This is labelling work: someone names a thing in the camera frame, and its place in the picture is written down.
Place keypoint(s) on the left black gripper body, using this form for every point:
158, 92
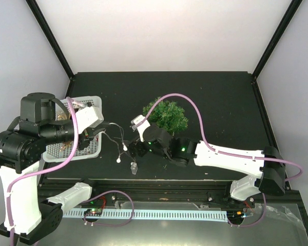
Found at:
87, 135

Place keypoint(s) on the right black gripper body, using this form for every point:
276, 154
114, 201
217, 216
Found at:
141, 151

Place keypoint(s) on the small green christmas tree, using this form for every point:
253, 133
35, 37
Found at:
169, 116

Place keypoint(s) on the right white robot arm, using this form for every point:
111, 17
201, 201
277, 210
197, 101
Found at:
261, 176

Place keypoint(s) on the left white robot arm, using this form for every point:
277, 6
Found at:
55, 131

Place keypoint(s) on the white plastic basket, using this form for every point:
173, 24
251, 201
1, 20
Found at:
60, 151

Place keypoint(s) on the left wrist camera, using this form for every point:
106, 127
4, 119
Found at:
89, 117

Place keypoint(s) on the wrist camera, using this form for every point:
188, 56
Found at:
89, 117
140, 124

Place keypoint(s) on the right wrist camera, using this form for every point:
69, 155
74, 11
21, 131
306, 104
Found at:
140, 124

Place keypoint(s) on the light blue cable duct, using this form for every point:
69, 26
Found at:
145, 214

